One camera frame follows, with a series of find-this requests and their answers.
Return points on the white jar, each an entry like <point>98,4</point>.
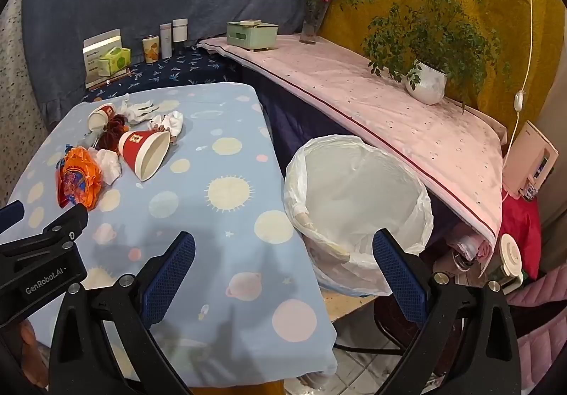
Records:
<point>180,30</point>

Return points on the pink quilted garment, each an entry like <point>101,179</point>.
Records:
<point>536,333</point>

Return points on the small red paper cup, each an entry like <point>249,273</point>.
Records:
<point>101,115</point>

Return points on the large red paper cup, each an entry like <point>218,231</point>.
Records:
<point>137,147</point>

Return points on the tan dotted scrunchie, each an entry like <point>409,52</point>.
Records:
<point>113,133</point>

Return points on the green tissue pack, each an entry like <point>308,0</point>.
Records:
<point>114,60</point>

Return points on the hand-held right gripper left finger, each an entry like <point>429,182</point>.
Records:
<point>170,277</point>

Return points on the bin with white plastic bag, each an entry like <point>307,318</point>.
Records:
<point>354,182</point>

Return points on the brown pen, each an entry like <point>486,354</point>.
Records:
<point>110,79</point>

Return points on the crumpled white tissue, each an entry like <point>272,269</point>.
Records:
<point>108,164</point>

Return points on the dark purple cloth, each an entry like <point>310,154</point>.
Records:
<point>288,120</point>

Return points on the navy printed cloth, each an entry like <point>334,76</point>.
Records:
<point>177,71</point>

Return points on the red cloth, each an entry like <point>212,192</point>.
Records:
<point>522,222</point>

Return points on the white glove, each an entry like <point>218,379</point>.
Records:
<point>137,110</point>

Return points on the green tissue box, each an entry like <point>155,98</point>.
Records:
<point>250,37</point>

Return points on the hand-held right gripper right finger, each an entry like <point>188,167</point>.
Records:
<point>398,277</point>

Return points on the orange snack wrapper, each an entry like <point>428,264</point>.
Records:
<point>77,182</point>

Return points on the light blue planet-print tablecloth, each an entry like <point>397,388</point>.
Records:
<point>221,155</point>

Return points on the pink tablecloth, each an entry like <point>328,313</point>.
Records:
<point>354,80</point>

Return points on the glass vase with red flowers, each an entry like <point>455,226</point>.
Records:
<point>308,29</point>

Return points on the white mesh sock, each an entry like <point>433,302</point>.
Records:
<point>175,122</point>

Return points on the person's left hand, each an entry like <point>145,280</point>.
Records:
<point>29,342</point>

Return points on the white round lidded container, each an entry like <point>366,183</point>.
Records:
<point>509,253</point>

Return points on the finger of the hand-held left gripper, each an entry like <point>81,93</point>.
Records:
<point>11,212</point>
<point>66,222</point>

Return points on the green plant in white pot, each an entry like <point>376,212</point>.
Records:
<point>427,82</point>

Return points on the white card box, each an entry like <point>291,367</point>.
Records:
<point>95,45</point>

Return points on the slim white bottle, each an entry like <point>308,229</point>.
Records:
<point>165,42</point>

